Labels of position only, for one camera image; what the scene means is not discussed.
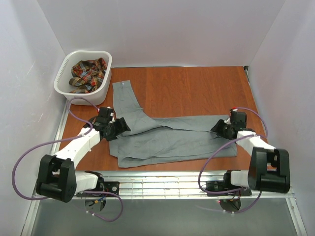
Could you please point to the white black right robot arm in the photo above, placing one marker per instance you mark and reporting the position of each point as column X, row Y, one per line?
column 269, row 166

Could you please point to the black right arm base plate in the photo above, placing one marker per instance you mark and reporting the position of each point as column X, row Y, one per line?
column 218, row 186

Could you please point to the grey long sleeve shirt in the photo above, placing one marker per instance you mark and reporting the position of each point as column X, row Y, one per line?
column 160, row 140

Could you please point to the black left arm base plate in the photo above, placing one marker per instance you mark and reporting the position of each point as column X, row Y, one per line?
column 110, row 186

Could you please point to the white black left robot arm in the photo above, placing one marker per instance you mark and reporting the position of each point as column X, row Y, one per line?
column 57, row 177

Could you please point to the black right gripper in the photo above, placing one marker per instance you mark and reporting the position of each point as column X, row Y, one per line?
column 220, row 127

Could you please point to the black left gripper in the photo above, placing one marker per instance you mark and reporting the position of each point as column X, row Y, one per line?
column 118, row 126

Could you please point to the plaid long sleeve shirt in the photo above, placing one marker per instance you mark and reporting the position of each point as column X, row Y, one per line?
column 87, row 75

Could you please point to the aluminium rail frame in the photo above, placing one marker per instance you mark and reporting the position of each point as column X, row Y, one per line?
column 165, row 204

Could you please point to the white plastic laundry basket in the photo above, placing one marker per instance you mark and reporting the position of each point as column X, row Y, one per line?
column 62, row 86

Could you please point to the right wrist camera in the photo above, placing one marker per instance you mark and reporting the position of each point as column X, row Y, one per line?
column 230, row 120

